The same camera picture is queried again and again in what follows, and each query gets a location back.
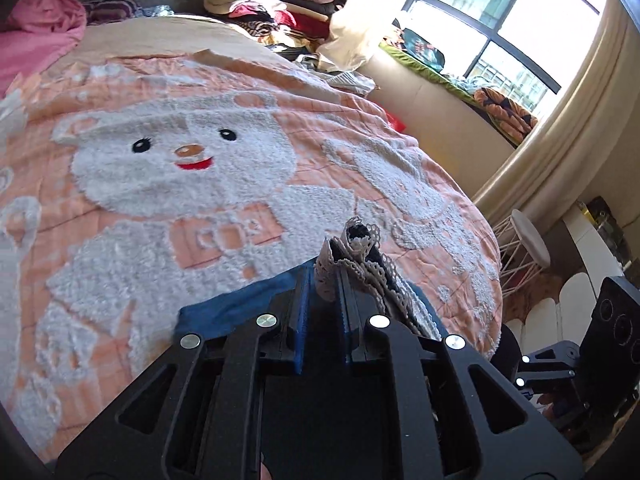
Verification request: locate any blue denim pants lace trim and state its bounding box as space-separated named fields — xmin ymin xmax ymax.
xmin=175 ymin=216 xmax=443 ymax=343

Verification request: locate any orange and black cloth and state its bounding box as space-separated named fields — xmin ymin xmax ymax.
xmin=472 ymin=87 xmax=539 ymax=139

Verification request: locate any white round stool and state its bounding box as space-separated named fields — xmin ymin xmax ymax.
xmin=497 ymin=209 xmax=552 ymax=302

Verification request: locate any pile of folded clothes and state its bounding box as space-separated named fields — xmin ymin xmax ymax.
xmin=202 ymin=0 xmax=348 ymax=53

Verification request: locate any beige bed sheet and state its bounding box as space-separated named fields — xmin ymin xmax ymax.
xmin=75 ymin=15 xmax=301 ymax=61

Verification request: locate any window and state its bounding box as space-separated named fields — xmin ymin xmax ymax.
xmin=395 ymin=0 xmax=601 ymax=116

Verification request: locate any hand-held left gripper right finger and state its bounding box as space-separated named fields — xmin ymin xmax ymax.
xmin=336 ymin=270 xmax=586 ymax=480

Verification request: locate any white desk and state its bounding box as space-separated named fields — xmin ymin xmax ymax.
xmin=562 ymin=200 xmax=640 ymax=281

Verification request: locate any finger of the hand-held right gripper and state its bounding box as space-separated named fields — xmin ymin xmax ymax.
xmin=521 ymin=341 xmax=583 ymax=367
xmin=514 ymin=367 xmax=577 ymax=401

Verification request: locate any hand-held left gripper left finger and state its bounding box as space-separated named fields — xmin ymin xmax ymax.
xmin=52 ymin=265 xmax=316 ymax=480

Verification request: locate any pink quilt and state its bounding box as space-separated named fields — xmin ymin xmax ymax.
xmin=0 ymin=0 xmax=88 ymax=96

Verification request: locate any teal printed cloth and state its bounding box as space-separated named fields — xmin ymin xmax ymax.
xmin=397 ymin=27 xmax=446 ymax=68

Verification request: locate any peach blanket white bear print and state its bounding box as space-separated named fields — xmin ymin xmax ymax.
xmin=0 ymin=50 xmax=501 ymax=466

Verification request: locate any green windowsill mat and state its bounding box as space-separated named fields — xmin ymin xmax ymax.
xmin=377 ymin=40 xmax=521 ymax=148

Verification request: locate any dark striped cloth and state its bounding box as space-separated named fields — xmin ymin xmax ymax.
xmin=82 ymin=0 xmax=143 ymax=23

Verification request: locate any white crumpled cloth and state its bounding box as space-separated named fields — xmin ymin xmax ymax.
xmin=295 ymin=52 xmax=377 ymax=97

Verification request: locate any white scalloped chair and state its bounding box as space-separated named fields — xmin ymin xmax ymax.
xmin=505 ymin=272 xmax=606 ymax=357

